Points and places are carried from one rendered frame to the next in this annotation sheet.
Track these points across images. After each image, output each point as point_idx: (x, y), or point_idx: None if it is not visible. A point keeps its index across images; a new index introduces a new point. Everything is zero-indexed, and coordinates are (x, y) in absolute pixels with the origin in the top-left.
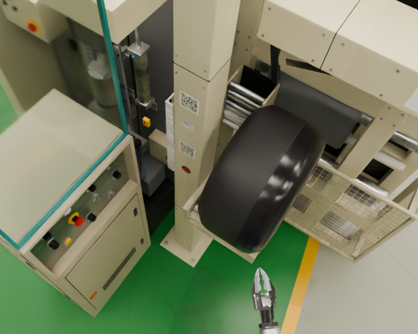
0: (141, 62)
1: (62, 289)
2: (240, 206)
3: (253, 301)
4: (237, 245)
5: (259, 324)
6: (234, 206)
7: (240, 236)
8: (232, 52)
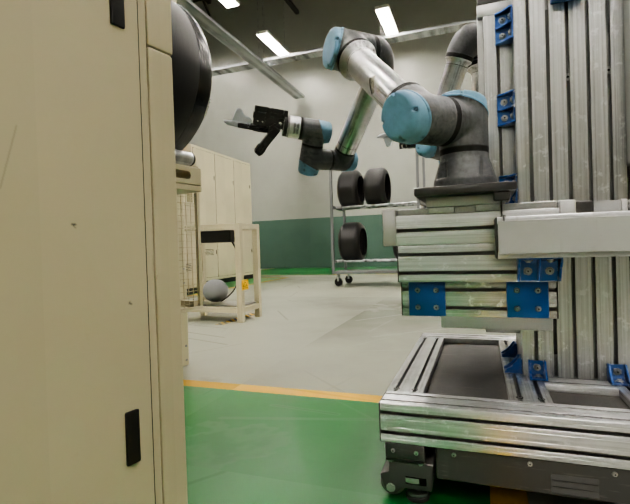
0: None
1: (174, 143)
2: (175, 7)
3: (262, 107)
4: (202, 68)
5: (284, 121)
6: (172, 7)
7: (199, 44)
8: None
